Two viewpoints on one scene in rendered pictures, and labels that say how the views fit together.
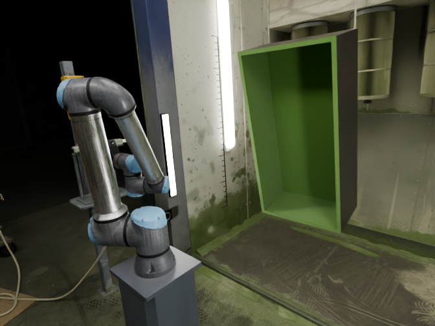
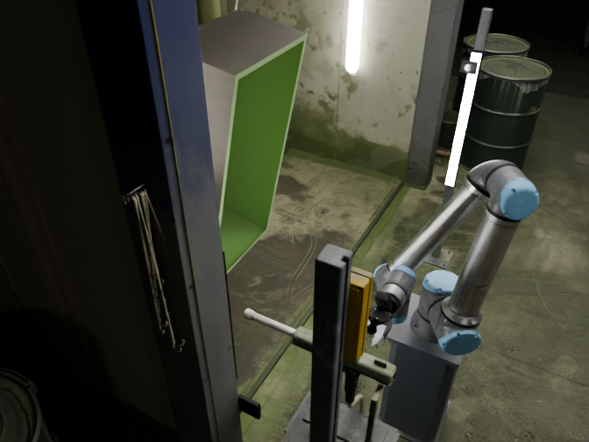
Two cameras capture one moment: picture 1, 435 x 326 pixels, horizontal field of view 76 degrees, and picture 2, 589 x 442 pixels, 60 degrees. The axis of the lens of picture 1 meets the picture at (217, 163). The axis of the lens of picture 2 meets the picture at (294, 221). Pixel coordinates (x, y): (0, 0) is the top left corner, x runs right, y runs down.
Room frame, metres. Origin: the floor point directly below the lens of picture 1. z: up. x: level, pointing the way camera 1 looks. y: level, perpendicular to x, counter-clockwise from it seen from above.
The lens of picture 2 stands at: (2.11, 1.62, 2.29)
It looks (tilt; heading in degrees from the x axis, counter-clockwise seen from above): 36 degrees down; 255
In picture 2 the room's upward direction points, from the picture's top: straight up
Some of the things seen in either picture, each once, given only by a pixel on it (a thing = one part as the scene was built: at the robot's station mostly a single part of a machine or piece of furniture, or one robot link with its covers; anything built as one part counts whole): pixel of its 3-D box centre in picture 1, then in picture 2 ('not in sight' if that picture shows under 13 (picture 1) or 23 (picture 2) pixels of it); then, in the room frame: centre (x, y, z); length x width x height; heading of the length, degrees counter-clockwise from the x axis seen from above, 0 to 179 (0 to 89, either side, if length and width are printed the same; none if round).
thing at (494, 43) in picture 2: not in sight; (496, 44); (-0.87, -2.45, 0.86); 0.54 x 0.54 x 0.01
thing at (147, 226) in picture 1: (148, 228); (440, 295); (1.16, 0.33, 0.83); 0.17 x 0.15 x 0.18; 80
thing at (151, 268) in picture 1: (154, 255); (434, 317); (1.15, 0.32, 0.69); 0.19 x 0.19 x 0.10
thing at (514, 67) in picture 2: not in sight; (513, 68); (-0.64, -1.84, 0.86); 0.54 x 0.54 x 0.01
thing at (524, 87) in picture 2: not in sight; (500, 117); (-0.64, -1.84, 0.44); 0.59 x 0.58 x 0.89; 61
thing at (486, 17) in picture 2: not in sight; (457, 152); (0.46, -0.76, 0.82); 0.05 x 0.05 x 1.64; 46
